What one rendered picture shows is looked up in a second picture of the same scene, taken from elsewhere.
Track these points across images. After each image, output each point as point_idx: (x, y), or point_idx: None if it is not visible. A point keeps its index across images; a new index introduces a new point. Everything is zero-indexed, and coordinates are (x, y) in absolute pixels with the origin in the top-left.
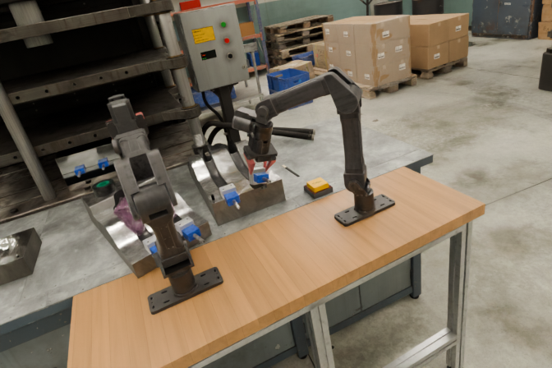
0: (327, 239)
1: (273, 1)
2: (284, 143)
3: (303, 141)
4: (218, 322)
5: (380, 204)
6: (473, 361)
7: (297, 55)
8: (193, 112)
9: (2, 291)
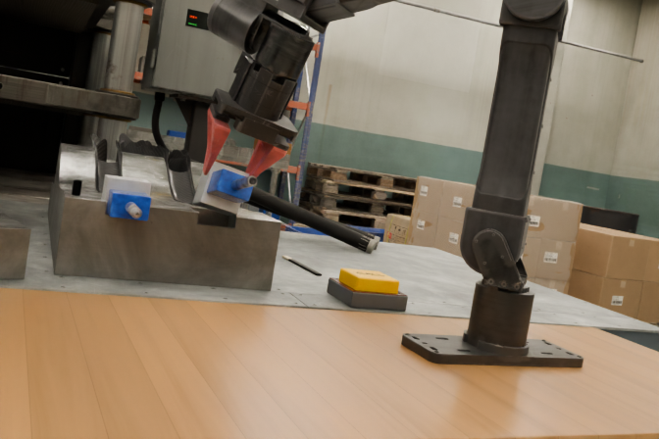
0: (371, 367)
1: (339, 127)
2: (300, 240)
3: (345, 249)
4: None
5: (541, 352)
6: None
7: (353, 226)
8: (120, 105)
9: None
